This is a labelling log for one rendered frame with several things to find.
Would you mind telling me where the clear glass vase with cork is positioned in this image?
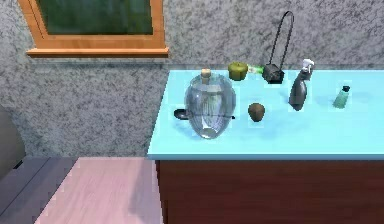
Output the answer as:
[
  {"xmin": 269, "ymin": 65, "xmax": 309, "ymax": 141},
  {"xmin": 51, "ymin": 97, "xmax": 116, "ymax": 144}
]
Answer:
[{"xmin": 184, "ymin": 68, "xmax": 237, "ymax": 140}]

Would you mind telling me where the black spoon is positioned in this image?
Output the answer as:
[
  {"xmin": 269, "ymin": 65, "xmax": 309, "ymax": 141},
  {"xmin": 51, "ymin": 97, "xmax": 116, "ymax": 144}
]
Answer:
[{"xmin": 173, "ymin": 108, "xmax": 236, "ymax": 121}]

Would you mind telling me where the green apple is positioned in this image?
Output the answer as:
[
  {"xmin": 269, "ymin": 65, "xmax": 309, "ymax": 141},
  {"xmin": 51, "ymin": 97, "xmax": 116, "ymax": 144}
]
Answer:
[{"xmin": 227, "ymin": 61, "xmax": 250, "ymax": 82}]

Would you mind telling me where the brown round potato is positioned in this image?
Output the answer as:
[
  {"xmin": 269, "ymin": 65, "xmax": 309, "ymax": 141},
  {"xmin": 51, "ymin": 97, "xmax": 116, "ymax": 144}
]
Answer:
[{"xmin": 247, "ymin": 102, "xmax": 267, "ymax": 123}]

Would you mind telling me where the small green and white object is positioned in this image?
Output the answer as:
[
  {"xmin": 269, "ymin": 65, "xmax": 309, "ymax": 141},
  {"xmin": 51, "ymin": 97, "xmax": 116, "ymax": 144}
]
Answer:
[{"xmin": 247, "ymin": 65, "xmax": 265, "ymax": 75}]

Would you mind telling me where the brown cupboard with blue top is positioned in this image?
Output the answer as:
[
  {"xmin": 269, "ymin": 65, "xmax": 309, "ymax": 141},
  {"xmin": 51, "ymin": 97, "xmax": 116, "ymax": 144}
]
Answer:
[{"xmin": 146, "ymin": 68, "xmax": 384, "ymax": 224}]

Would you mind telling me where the grey spray bottle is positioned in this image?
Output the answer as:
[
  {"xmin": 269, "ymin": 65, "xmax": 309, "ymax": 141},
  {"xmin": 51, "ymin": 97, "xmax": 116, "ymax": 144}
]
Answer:
[{"xmin": 287, "ymin": 58, "xmax": 316, "ymax": 112}]

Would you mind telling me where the wooden framed window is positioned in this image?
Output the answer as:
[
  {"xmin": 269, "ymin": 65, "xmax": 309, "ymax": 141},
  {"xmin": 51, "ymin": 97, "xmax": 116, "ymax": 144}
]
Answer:
[{"xmin": 18, "ymin": 0, "xmax": 170, "ymax": 58}]

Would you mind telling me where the green bottle with black cap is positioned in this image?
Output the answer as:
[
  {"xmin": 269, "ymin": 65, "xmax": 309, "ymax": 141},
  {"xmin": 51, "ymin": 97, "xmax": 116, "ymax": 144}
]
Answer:
[{"xmin": 332, "ymin": 85, "xmax": 352, "ymax": 110}]

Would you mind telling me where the grey rounded seat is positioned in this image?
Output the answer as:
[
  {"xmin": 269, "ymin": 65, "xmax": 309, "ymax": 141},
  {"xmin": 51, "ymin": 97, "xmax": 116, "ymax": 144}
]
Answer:
[{"xmin": 0, "ymin": 105, "xmax": 27, "ymax": 181}]

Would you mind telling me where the black box with loop handle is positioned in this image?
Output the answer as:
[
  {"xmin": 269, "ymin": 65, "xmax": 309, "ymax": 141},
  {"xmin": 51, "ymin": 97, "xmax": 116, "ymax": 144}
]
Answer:
[{"xmin": 261, "ymin": 10, "xmax": 296, "ymax": 85}]

